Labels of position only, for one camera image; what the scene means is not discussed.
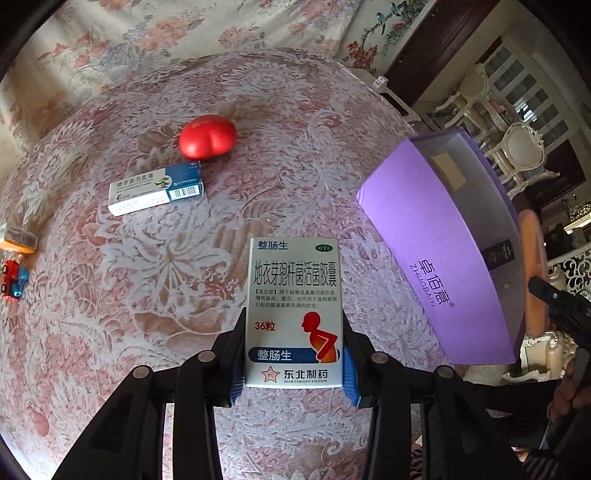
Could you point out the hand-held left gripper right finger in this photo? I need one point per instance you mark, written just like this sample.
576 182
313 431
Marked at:
352 376

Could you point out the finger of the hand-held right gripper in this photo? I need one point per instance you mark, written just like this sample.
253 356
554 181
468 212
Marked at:
561 304

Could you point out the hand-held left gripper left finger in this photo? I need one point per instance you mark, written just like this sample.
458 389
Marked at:
237 369

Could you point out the grey medicine box red figure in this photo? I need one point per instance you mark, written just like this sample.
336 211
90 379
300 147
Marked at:
295 314

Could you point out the purple cardboard box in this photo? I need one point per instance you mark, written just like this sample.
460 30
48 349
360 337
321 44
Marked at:
415 240

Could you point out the person's right hand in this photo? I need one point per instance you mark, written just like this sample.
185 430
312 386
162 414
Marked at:
564 392

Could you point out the pink lace bed cover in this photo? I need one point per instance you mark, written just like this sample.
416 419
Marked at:
152 286

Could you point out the white ornate chair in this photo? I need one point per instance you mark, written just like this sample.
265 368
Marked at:
466 94
521 152

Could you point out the blue and white medicine box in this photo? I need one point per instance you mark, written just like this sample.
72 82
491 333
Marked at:
152 189

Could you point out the white glass cabinet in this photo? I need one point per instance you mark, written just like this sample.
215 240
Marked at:
531 74

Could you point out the red tomato toy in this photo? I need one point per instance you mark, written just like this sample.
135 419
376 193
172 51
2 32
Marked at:
207 137

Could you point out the red and blue toy car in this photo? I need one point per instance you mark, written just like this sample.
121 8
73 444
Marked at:
13 279

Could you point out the orange small box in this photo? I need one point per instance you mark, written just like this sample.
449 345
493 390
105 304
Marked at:
16 242

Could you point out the floral blanket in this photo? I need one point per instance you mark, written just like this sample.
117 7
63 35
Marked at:
184 32

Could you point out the bird and flower wall painting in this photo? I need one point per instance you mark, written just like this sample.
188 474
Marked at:
388 27

